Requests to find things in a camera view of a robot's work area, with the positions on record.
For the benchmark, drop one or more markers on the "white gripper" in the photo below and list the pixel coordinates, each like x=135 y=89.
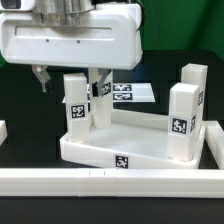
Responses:
x=99 y=35

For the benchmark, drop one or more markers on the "white desk top tray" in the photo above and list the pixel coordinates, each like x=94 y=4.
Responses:
x=134 y=140

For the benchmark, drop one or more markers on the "white left fence block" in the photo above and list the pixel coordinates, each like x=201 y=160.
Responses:
x=3 y=131

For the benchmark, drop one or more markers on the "white fence block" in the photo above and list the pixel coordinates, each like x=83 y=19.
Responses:
x=3 y=131
x=215 y=139

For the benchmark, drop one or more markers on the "white right fence block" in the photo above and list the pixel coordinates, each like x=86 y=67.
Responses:
x=215 y=139

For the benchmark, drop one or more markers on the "white marker base plate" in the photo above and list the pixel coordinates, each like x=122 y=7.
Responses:
x=131 y=93

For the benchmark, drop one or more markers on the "white front fence rail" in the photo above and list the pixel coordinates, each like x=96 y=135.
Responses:
x=84 y=182

